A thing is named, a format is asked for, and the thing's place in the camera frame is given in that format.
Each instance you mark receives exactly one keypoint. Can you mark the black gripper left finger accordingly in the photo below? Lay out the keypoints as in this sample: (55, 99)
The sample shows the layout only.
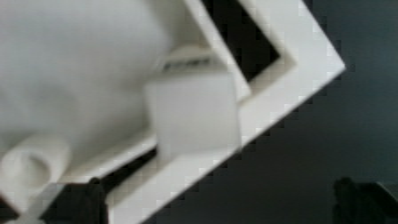
(69, 204)

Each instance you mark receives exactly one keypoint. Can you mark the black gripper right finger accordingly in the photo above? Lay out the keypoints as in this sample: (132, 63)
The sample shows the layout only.
(366, 202)

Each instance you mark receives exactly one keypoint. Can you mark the white leg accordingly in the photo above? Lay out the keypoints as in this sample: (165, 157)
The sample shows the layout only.
(190, 95)

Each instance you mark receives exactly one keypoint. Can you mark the white square tabletop part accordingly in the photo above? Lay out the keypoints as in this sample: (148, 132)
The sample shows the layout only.
(82, 48)

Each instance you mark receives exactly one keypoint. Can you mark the white U-shaped fence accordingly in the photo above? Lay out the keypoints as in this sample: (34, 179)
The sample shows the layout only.
(288, 81)

